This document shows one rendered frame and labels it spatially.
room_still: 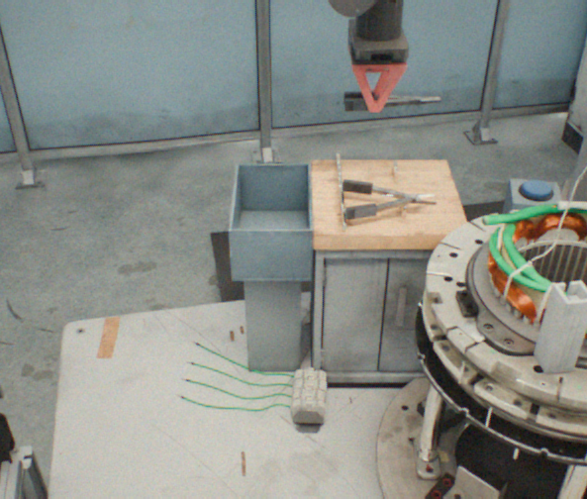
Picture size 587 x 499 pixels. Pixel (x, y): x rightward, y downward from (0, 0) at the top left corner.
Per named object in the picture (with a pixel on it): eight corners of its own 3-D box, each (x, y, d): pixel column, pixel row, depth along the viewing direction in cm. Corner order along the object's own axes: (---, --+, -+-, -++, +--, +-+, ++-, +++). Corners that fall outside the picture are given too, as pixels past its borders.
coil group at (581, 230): (535, 249, 83) (541, 219, 81) (529, 240, 84) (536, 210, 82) (585, 246, 84) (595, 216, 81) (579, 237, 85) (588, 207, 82)
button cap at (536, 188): (551, 199, 104) (553, 193, 103) (523, 197, 104) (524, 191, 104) (548, 185, 107) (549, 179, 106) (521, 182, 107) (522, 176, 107)
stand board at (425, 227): (313, 249, 93) (313, 235, 92) (310, 173, 108) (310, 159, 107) (469, 250, 93) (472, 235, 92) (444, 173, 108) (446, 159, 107)
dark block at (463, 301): (467, 295, 78) (469, 286, 77) (476, 317, 75) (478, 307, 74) (454, 296, 78) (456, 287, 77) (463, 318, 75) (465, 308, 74)
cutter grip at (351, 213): (346, 220, 92) (346, 210, 91) (344, 217, 92) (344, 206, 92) (376, 216, 93) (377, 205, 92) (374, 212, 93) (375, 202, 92)
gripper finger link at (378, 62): (349, 120, 93) (352, 49, 87) (345, 95, 98) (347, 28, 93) (403, 119, 93) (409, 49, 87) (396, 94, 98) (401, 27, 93)
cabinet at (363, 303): (312, 389, 109) (315, 249, 93) (309, 306, 124) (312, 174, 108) (441, 389, 109) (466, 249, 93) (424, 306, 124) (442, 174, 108)
